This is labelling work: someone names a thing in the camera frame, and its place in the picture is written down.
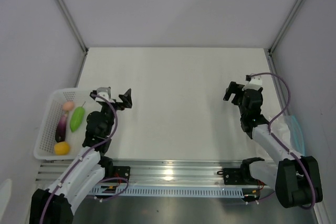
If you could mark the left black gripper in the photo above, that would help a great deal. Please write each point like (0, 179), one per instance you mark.
(124, 97)

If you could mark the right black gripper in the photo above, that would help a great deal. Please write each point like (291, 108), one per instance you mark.
(233, 88)

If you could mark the green toy vegetable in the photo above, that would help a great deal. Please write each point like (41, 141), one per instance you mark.
(77, 118)

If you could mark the clear zip top bag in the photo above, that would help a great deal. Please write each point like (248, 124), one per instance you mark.
(282, 138)

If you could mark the yellow toy lemon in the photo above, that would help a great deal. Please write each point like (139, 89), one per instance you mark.
(62, 148)

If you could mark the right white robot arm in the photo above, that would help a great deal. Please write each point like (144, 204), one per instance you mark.
(296, 178)

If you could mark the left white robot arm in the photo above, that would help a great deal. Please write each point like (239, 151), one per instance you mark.
(59, 202)

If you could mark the peach coloured egg toy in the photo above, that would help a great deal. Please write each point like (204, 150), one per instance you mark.
(68, 106)

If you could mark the purple toy eggplant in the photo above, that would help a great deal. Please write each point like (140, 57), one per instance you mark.
(60, 133)

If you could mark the white perforated plastic basket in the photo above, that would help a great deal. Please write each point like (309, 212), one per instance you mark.
(44, 146)

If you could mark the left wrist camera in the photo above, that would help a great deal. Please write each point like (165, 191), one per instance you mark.
(102, 94)

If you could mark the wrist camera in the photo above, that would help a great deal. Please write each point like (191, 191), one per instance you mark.
(254, 82)
(102, 94)

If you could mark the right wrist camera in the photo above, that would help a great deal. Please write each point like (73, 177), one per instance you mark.
(254, 82)

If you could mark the right aluminium frame post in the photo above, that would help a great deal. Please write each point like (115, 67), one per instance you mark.
(290, 18)

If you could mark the aluminium frame post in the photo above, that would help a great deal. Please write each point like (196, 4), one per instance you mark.
(71, 24)
(290, 18)

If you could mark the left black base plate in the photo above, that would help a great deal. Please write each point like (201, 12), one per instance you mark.
(118, 171)

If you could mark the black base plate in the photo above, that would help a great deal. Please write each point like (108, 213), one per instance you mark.
(118, 171)
(237, 176)

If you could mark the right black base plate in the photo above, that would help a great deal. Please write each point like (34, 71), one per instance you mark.
(237, 176)

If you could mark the aluminium mounting rail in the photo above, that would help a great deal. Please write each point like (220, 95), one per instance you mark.
(156, 173)

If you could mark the white slotted cable duct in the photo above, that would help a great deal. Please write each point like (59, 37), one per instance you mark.
(169, 191)

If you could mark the left aluminium frame post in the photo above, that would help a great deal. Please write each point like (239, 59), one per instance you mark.
(71, 24)

